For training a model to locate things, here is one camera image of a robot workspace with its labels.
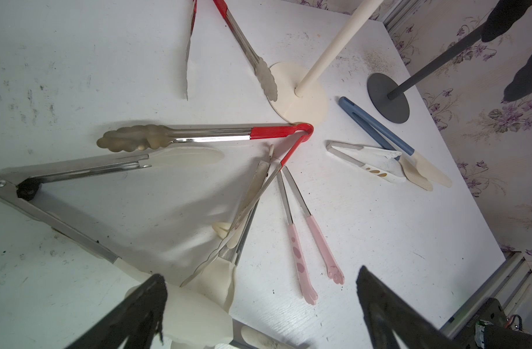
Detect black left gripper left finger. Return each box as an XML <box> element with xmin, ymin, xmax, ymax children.
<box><xmin>68</xmin><ymin>274</ymin><xmax>168</xmax><ymax>348</ymax></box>

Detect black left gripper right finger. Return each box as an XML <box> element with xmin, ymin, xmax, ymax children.
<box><xmin>356</xmin><ymin>266</ymin><xmax>460</xmax><ymax>348</ymax></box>

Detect steel tongs white ring large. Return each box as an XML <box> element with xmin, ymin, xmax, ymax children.
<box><xmin>0</xmin><ymin>145</ymin><xmax>302</xmax><ymax>349</ymax></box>

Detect pink cat paw tongs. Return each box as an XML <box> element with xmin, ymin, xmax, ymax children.
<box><xmin>276</xmin><ymin>167</ymin><xmax>346</xmax><ymax>305</ymax></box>

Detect black silicone tip tongs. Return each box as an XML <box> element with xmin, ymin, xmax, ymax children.
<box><xmin>481</xmin><ymin>1</ymin><xmax>532</xmax><ymax>102</ymax></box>

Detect steel tongs cream silicone tips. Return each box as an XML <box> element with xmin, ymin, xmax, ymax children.
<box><xmin>185</xmin><ymin>143</ymin><xmax>276</xmax><ymax>313</ymax></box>

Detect small white steel tongs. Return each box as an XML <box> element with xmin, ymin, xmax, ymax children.
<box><xmin>326</xmin><ymin>140</ymin><xmax>406</xmax><ymax>184</ymax></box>

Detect dark grey utensil rack stand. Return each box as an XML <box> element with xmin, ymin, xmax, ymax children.
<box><xmin>367</xmin><ymin>23</ymin><xmax>485</xmax><ymax>124</ymax></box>

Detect cream utensil rack stand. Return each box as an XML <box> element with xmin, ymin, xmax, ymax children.
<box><xmin>270</xmin><ymin>0</ymin><xmax>382</xmax><ymax>127</ymax></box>

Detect steel tongs red handle near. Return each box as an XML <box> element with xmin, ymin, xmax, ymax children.
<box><xmin>95</xmin><ymin>122</ymin><xmax>315</xmax><ymax>288</ymax></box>

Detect steel tongs red handle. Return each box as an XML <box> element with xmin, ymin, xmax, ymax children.
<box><xmin>95</xmin><ymin>122</ymin><xmax>315</xmax><ymax>288</ymax></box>
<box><xmin>183</xmin><ymin>1</ymin><xmax>278</xmax><ymax>101</ymax></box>

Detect steel tongs red handle far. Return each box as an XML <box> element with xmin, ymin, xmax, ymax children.
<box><xmin>183</xmin><ymin>1</ymin><xmax>278</xmax><ymax>101</ymax></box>

